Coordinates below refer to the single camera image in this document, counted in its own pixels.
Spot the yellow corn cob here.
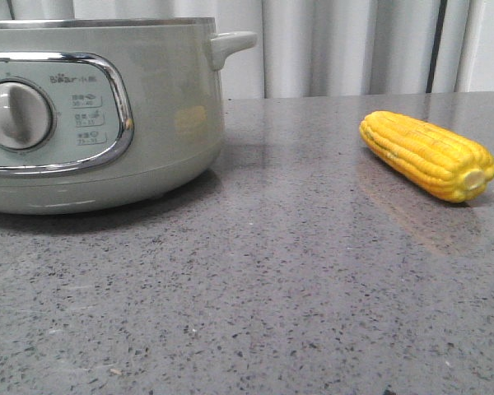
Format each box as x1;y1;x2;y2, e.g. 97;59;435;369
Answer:
359;110;494;203

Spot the pale green electric cooking pot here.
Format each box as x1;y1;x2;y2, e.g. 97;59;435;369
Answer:
0;17;257;215

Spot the white pleated curtain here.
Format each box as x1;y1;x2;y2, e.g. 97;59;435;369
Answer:
0;1;494;99

